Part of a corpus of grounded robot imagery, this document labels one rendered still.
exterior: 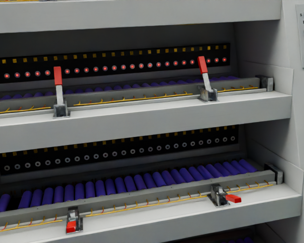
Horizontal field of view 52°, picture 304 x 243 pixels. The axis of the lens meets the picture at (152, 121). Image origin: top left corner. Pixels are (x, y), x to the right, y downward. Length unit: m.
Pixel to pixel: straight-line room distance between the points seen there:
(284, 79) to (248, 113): 0.11
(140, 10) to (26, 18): 0.19
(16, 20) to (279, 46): 0.48
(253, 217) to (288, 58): 0.31
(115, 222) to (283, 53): 0.45
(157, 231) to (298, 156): 0.30
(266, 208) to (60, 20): 0.50
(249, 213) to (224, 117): 0.18
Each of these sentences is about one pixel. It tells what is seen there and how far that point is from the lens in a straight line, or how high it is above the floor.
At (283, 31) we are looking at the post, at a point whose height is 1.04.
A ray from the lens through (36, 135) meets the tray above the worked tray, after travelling 0.54.
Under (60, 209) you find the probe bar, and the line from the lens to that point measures 0.59.
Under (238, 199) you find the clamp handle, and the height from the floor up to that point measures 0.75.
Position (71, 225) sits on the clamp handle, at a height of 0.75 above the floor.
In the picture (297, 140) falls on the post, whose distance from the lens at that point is 0.65.
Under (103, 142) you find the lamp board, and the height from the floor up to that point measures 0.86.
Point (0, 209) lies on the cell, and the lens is 0.64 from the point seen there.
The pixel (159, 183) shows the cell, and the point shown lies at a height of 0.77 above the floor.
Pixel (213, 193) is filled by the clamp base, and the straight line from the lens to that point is 0.61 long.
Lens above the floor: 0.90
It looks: 1 degrees down
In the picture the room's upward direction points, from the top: 6 degrees counter-clockwise
